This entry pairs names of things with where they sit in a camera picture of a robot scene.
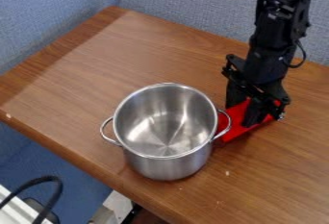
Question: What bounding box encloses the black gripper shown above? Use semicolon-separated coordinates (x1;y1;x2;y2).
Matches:
220;54;290;128

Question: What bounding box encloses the red block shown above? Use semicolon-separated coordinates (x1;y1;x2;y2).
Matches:
216;99;274;143

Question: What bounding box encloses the stainless steel metal pot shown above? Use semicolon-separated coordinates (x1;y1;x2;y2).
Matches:
101;83;232;181

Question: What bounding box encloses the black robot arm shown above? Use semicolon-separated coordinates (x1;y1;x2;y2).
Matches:
222;0;311;128

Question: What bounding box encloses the white box under table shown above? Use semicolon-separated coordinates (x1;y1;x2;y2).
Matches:
87;190;132;224

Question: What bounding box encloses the black cable loop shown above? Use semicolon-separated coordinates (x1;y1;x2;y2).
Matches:
0;175;64;224

